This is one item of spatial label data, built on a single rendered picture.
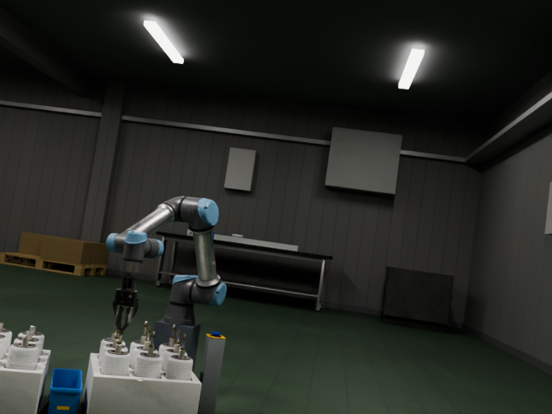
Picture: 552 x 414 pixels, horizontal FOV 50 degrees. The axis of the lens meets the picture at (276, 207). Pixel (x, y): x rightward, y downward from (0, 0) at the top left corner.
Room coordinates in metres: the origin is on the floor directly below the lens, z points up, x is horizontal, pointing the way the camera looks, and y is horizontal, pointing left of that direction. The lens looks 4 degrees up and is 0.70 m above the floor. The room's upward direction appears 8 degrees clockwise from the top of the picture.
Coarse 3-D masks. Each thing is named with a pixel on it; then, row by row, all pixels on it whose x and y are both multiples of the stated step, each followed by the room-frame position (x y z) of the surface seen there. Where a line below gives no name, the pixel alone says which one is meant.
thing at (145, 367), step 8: (136, 360) 2.24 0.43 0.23; (144, 360) 2.22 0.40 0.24; (152, 360) 2.22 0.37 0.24; (160, 360) 2.25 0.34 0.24; (136, 368) 2.23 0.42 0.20; (144, 368) 2.22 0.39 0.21; (152, 368) 2.22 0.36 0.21; (160, 368) 2.27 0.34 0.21; (136, 376) 2.23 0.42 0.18; (144, 376) 2.22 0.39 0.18; (152, 376) 2.23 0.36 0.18
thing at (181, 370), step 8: (168, 360) 2.28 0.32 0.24; (176, 360) 2.26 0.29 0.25; (184, 360) 2.27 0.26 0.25; (192, 360) 2.31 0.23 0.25; (168, 368) 2.27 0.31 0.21; (176, 368) 2.26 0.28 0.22; (184, 368) 2.26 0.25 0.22; (168, 376) 2.27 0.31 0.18; (176, 376) 2.26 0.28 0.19; (184, 376) 2.27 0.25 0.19
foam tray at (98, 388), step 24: (96, 360) 2.38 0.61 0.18; (96, 384) 2.14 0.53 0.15; (120, 384) 2.16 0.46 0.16; (144, 384) 2.19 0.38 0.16; (168, 384) 2.22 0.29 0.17; (192, 384) 2.24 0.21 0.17; (96, 408) 2.14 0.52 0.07; (120, 408) 2.17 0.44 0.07; (144, 408) 2.19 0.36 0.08; (168, 408) 2.22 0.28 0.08; (192, 408) 2.25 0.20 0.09
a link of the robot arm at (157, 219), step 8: (168, 200) 2.62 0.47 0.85; (176, 200) 2.62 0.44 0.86; (160, 208) 2.58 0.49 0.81; (168, 208) 2.58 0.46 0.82; (176, 208) 2.60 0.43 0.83; (152, 216) 2.50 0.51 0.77; (160, 216) 2.53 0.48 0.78; (168, 216) 2.57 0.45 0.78; (176, 216) 2.61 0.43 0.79; (136, 224) 2.43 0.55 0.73; (144, 224) 2.44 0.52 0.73; (152, 224) 2.47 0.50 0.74; (160, 224) 2.52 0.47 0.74; (152, 232) 2.48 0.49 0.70; (112, 240) 2.33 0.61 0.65; (120, 240) 2.32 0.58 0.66; (112, 248) 2.33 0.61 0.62; (120, 248) 2.32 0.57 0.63
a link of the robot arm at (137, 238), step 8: (128, 232) 2.19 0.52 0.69; (136, 232) 2.18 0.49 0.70; (144, 232) 2.20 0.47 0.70; (128, 240) 2.18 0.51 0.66; (136, 240) 2.18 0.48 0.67; (144, 240) 2.20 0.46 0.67; (128, 248) 2.18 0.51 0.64; (136, 248) 2.18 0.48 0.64; (144, 248) 2.21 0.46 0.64; (128, 256) 2.18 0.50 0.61; (136, 256) 2.18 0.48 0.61; (144, 256) 2.25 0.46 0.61
